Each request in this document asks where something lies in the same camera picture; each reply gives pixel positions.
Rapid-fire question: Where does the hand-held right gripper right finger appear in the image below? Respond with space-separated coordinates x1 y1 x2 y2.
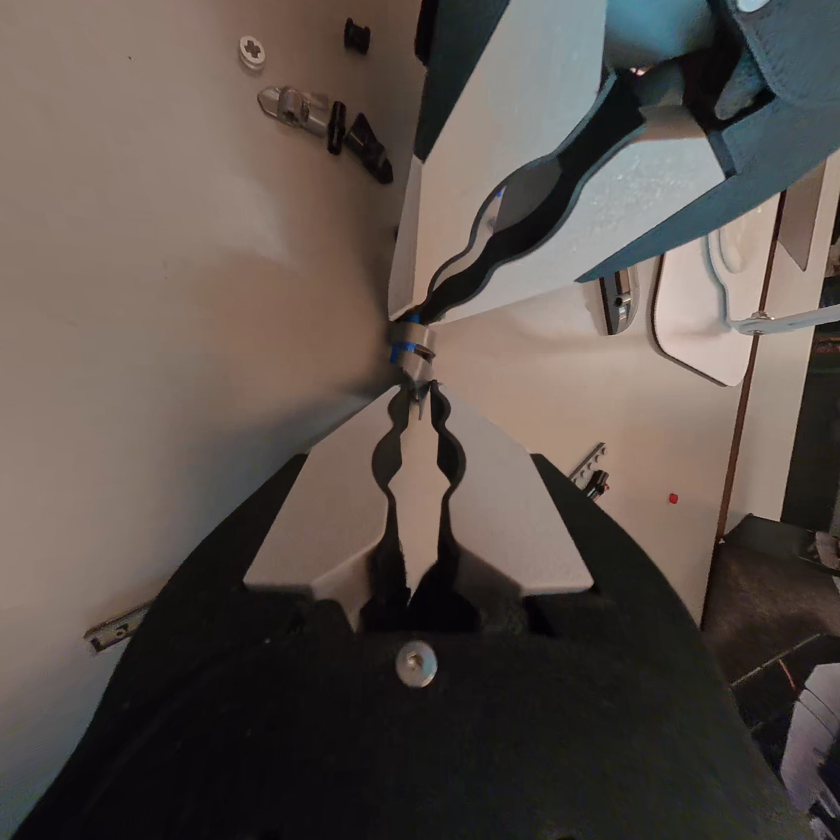
428 381 595 632

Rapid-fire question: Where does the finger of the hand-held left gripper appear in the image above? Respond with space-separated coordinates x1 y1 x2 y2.
386 0 611 322
422 71 731 325

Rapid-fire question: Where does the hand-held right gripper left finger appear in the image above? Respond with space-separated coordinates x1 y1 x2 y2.
244 385 412 632

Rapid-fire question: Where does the grey bent lego beam assembly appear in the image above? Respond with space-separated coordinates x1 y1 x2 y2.
388 314 439 401

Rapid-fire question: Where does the long grey lego plate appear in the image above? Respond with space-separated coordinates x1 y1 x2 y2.
569 442 609 488
84 602 153 652

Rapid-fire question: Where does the dark grey curved lego panel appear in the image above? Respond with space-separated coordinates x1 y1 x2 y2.
598 266 641 337

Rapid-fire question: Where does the white book stand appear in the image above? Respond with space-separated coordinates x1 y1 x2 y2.
650 193 840 388

